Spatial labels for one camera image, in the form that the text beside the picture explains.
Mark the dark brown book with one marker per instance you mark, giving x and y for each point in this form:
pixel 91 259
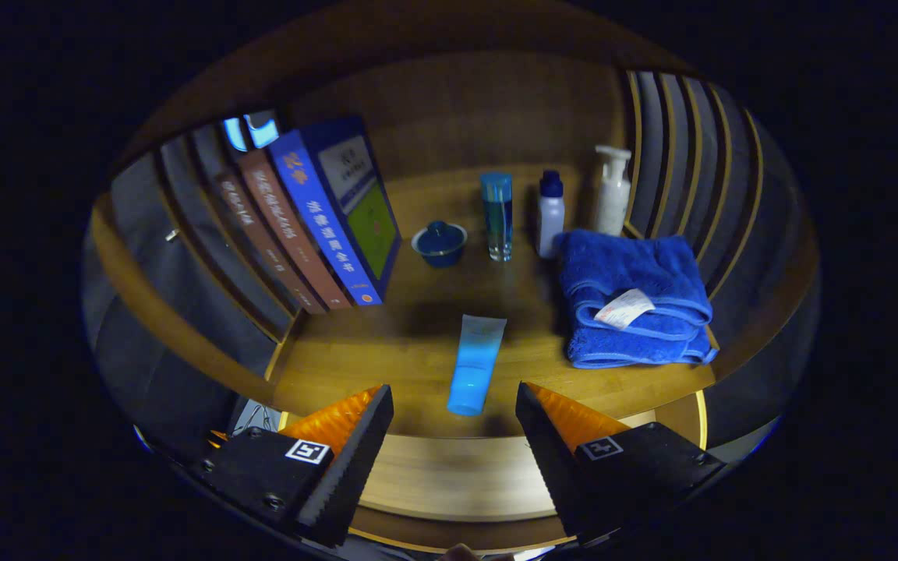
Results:
pixel 262 241

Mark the wooden cabinet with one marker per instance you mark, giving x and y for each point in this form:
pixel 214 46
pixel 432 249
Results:
pixel 457 101

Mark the thick blue book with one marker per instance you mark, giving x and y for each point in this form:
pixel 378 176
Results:
pixel 340 218

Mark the blue cosmetic tube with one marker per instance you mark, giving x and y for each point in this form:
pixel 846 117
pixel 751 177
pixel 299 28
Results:
pixel 474 366

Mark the wooden countertop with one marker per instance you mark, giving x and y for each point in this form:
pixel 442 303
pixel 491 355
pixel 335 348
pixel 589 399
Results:
pixel 418 343

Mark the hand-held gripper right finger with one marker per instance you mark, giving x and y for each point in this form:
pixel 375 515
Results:
pixel 554 463

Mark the folded blue towel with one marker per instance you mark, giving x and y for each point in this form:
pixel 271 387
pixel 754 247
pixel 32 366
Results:
pixel 628 265

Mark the white pump bottle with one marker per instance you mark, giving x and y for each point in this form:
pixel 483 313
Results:
pixel 613 195

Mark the metal backdrop clip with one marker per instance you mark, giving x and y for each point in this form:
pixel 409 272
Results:
pixel 172 234

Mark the small white blue-capped bottle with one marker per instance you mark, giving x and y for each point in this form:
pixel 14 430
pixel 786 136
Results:
pixel 550 218

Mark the wooden drawer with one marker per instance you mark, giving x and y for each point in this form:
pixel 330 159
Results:
pixel 457 475

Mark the small blue lidded bowl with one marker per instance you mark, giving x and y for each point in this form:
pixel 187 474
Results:
pixel 439 245

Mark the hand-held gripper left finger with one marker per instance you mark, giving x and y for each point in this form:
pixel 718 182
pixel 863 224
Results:
pixel 348 467

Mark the clear blue bottle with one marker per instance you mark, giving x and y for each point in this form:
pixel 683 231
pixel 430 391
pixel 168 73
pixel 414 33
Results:
pixel 497 218

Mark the reddish brown book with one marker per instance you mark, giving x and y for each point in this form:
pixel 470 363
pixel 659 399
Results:
pixel 293 234

